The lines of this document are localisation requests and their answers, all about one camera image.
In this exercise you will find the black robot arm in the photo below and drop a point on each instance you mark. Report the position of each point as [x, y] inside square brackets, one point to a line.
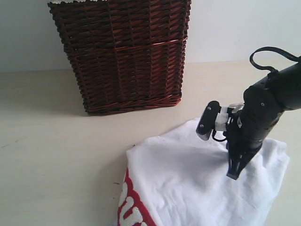
[264, 104]

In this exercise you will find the dark brown wicker basket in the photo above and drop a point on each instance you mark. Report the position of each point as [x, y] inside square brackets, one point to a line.
[127, 55]

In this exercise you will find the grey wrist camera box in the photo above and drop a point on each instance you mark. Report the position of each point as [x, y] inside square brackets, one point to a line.
[216, 120]

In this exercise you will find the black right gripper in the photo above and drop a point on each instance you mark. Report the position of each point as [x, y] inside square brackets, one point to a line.
[245, 135]

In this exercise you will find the white shirt with red trim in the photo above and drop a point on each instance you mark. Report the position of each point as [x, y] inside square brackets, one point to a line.
[177, 179]

